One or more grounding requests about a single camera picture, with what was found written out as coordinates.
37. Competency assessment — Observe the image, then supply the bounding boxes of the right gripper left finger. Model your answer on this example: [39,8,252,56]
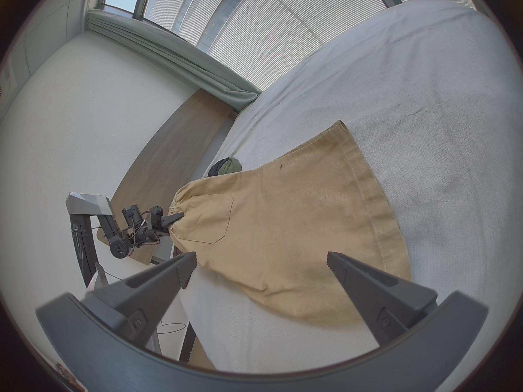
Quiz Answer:
[84,252,198,347]

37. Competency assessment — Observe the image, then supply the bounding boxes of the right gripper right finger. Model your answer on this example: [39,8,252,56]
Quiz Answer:
[326,252,439,348]

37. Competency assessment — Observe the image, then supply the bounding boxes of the tan shorts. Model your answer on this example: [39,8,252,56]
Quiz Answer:
[168,120,412,326]

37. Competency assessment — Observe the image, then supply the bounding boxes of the bed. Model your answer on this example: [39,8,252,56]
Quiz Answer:
[96,0,523,375]

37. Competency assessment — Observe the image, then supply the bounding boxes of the grey-green curtain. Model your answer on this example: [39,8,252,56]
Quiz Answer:
[85,10,262,113]

